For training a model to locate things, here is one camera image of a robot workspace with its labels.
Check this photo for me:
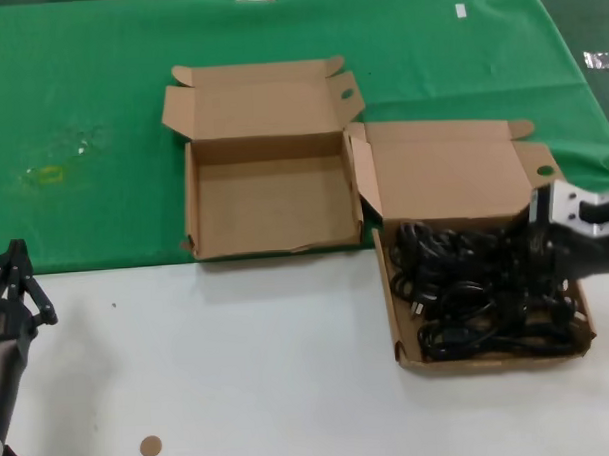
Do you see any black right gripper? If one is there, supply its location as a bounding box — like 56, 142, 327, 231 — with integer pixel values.
522, 215, 609, 283

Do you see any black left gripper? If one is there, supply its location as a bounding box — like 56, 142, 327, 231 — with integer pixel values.
0, 238, 61, 360

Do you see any empty-start open cardboard box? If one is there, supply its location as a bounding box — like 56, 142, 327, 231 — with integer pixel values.
158, 55, 370, 263

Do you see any crumpled silver foil tape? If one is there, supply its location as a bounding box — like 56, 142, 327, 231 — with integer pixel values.
582, 49, 609, 73

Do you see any round cardboard cutout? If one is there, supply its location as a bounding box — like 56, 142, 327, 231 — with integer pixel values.
138, 421, 164, 446

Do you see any green tablecloth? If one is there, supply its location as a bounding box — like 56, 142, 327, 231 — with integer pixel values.
0, 0, 609, 278

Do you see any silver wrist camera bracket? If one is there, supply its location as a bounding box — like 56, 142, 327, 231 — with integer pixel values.
527, 178, 609, 242

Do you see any cardboard box holding power cords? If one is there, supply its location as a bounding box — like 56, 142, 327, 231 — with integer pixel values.
344, 113, 598, 372

